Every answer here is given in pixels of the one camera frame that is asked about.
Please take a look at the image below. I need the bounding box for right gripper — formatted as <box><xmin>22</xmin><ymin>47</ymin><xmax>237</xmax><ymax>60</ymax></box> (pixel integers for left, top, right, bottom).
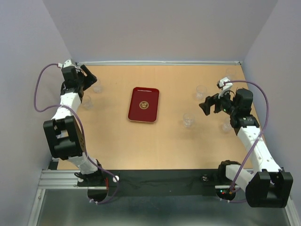
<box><xmin>198</xmin><ymin>88</ymin><xmax>238</xmax><ymax>116</ymax></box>

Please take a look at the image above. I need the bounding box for clear glass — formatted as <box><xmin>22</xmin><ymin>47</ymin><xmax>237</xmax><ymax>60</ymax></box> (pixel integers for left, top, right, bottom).
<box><xmin>81</xmin><ymin>95</ymin><xmax>93</xmax><ymax>110</ymax></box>
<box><xmin>182</xmin><ymin>113</ymin><xmax>195</xmax><ymax>128</ymax></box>
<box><xmin>196</xmin><ymin>85</ymin><xmax>207</xmax><ymax>100</ymax></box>
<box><xmin>92</xmin><ymin>80</ymin><xmax>103</xmax><ymax>94</ymax></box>

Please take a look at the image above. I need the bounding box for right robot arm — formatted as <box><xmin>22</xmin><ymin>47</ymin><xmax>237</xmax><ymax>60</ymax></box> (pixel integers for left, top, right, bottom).
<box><xmin>199</xmin><ymin>89</ymin><xmax>293</xmax><ymax>208</ymax></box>

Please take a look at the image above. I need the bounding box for clear glass under right arm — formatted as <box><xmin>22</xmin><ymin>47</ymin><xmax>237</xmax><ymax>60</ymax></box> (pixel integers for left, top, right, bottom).
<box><xmin>222</xmin><ymin>118</ymin><xmax>232</xmax><ymax>133</ymax></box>

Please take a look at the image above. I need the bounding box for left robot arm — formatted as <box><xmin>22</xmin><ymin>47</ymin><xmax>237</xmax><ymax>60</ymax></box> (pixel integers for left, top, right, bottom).
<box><xmin>43</xmin><ymin>65</ymin><xmax>105</xmax><ymax>187</ymax></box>

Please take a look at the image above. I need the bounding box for red lacquer tray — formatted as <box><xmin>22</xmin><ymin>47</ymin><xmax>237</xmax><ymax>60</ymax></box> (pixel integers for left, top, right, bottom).
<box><xmin>127</xmin><ymin>87</ymin><xmax>159</xmax><ymax>123</ymax></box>

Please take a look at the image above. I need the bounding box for clear glass far right corner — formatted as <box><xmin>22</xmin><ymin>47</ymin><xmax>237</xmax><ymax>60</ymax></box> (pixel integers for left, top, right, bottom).
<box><xmin>225</xmin><ymin>68</ymin><xmax>237</xmax><ymax>80</ymax></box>

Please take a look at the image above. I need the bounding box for black base mat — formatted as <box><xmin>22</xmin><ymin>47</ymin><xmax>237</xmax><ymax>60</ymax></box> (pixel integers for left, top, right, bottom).
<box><xmin>77</xmin><ymin>169</ymin><xmax>254</xmax><ymax>197</ymax></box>

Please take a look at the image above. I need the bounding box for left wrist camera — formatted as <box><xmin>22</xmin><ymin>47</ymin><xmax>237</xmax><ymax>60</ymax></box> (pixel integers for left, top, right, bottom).
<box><xmin>57</xmin><ymin>58</ymin><xmax>78</xmax><ymax>69</ymax></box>

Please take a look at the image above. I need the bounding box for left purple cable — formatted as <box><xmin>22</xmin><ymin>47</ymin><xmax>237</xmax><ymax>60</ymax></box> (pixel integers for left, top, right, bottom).
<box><xmin>34</xmin><ymin>63</ymin><xmax>120</xmax><ymax>205</ymax></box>

